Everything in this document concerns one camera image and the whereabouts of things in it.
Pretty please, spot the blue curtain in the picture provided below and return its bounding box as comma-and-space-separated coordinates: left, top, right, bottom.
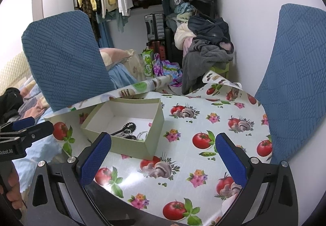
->
98, 21, 115, 48

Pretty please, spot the person's left hand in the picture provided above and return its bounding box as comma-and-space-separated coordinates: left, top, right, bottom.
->
6, 161, 22, 210

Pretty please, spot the black suitcase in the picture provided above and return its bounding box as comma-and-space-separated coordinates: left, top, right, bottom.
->
164, 27, 184, 64

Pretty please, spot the green patterned bag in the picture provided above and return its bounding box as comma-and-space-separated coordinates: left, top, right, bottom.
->
142, 49, 156, 77

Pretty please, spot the light blue cloth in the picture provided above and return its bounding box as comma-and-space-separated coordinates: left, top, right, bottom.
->
108, 65, 139, 89

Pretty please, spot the grey hard suitcase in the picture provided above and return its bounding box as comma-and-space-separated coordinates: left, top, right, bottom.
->
144, 13, 166, 41

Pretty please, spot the pink and beige pillow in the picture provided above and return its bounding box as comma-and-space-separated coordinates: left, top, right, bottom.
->
99, 48, 133, 67

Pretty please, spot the purple patterned bag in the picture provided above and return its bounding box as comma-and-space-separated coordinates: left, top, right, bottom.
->
153, 53, 183, 86

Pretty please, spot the beige floral cushion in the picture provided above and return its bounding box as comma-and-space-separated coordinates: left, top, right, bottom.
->
125, 49, 145, 81

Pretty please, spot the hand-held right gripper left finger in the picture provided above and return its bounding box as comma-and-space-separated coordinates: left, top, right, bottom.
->
25, 132, 112, 226

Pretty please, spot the silver bracelet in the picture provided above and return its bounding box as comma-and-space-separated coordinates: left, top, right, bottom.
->
136, 131, 151, 141

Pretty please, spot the pile of clothes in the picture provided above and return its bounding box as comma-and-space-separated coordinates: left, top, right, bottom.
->
165, 2, 235, 95

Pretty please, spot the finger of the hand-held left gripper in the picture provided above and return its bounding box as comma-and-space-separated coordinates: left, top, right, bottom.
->
0, 117, 35, 137
24, 122, 55, 146

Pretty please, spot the vegetable print tablecloth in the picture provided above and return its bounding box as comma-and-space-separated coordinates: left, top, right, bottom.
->
43, 71, 273, 226

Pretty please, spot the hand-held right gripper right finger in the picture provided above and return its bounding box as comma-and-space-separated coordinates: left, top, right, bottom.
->
215, 132, 298, 226

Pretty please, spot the cream quilted headboard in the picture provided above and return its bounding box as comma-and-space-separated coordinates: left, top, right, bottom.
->
0, 52, 32, 94

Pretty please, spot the black cloth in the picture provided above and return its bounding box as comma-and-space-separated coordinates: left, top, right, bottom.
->
0, 87, 24, 125

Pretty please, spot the pastel patchwork blanket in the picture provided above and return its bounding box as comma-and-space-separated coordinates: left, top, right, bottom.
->
13, 76, 51, 125

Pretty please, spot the blue fabric chair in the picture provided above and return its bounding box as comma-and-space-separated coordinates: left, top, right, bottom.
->
22, 10, 116, 112
255, 3, 326, 165

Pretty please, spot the red and black case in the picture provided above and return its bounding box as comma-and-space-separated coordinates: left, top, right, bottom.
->
147, 40, 169, 61

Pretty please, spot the green stool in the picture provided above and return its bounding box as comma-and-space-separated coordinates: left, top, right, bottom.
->
209, 62, 230, 79

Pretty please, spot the pale green cardboard box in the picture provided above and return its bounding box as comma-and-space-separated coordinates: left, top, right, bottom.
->
81, 98, 165, 161

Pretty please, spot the black beaded hair accessory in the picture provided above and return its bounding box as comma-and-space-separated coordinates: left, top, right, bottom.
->
110, 121, 138, 140

